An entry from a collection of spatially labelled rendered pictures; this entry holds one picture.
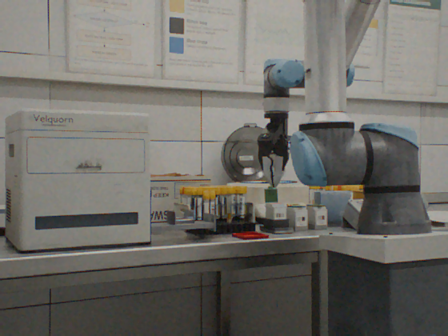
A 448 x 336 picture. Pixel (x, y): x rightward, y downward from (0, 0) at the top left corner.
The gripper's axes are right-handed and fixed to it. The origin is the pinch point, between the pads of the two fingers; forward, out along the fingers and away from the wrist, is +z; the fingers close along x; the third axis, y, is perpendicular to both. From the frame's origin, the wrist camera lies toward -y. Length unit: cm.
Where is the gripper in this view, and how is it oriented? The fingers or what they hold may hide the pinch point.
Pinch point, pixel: (273, 183)
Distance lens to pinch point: 165.5
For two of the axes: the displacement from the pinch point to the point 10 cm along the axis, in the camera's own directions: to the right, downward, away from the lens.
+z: -0.1, 10.0, 0.1
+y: 4.2, -0.1, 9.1
